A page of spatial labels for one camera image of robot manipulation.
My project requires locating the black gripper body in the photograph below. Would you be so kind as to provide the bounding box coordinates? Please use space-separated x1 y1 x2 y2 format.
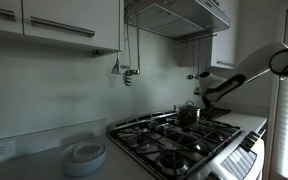
201 96 216 109

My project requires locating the glass lid with steel knob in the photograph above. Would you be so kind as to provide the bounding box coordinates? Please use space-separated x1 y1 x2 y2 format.
177 99 201 114

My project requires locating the silver pot with long handle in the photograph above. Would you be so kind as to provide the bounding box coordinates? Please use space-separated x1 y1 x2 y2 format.
177 109 202 128

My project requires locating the black griddle tray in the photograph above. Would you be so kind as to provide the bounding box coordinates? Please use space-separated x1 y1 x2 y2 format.
199 106 232 121

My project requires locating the wide black stove grate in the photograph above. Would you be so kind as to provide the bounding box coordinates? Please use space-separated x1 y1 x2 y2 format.
108 121 192 180
152 110 243 151

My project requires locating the round gas burner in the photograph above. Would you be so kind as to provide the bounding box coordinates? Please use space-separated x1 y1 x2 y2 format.
135 128 152 148
158 149 189 177
212 130 230 143

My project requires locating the narrow black stove grate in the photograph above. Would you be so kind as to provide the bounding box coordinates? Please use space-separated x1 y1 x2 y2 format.
130 116 218 166

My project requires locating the silver range knob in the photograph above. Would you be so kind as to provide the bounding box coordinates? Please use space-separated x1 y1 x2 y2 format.
206 170 222 180
248 130 262 140

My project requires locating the black oven control display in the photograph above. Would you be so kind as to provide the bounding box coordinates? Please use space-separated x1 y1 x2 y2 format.
219 145 259 180

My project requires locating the stainless steel gas range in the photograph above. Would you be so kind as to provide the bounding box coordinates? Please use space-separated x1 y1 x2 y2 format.
106 109 268 180

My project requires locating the hanging dark slotted spoon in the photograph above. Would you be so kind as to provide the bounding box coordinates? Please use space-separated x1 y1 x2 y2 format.
122 19 134 87

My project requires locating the stainless range hood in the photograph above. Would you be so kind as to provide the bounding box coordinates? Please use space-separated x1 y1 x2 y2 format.
123 0 232 43

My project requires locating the hanging silver utensil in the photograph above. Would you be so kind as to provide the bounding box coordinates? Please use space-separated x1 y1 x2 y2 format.
135 13 142 76

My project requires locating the hanging metal spatula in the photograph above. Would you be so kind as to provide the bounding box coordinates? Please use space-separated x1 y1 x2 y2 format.
111 6 122 75

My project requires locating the small white bowl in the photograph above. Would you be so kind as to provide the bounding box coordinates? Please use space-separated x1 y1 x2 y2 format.
72 141 104 163

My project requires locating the pale blue ceramic bowl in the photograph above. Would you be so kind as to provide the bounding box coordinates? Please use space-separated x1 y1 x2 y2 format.
60 139 107 178

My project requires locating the white upper cabinet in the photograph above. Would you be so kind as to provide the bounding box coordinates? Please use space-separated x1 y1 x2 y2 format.
0 0 125 56

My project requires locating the narrow white wall cabinet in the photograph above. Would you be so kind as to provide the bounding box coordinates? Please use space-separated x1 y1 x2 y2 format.
210 0 239 70

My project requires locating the metal wall utensil rail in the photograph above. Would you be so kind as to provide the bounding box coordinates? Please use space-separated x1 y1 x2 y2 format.
176 32 218 44

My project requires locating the silver bar cabinet handle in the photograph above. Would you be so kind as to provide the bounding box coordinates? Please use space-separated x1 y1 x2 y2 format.
0 3 17 22
29 15 96 38

